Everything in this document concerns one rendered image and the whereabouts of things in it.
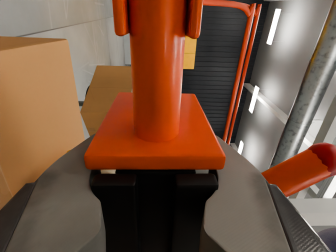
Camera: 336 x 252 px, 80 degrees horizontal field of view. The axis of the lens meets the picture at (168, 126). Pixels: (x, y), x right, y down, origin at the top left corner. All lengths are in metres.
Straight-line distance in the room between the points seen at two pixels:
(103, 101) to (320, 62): 5.11
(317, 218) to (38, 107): 2.16
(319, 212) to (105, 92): 2.00
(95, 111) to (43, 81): 1.30
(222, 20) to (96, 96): 9.71
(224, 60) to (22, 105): 11.22
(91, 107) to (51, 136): 1.32
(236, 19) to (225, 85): 3.20
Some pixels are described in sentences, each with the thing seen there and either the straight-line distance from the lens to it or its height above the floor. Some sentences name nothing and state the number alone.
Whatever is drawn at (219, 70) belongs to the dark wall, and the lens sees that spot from 11.42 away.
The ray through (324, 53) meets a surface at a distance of 5.86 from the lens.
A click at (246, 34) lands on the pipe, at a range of 8.25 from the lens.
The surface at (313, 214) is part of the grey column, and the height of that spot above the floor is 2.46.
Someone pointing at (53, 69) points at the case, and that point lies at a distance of 0.29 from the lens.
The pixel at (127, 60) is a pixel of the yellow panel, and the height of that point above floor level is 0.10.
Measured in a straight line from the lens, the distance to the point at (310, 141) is 7.72.
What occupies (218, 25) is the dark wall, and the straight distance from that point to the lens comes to 10.95.
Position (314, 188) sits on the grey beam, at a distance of 3.40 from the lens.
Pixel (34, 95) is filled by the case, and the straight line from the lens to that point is 0.25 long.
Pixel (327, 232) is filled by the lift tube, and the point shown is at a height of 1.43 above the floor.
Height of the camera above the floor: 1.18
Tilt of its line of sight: 3 degrees up
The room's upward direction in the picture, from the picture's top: 91 degrees clockwise
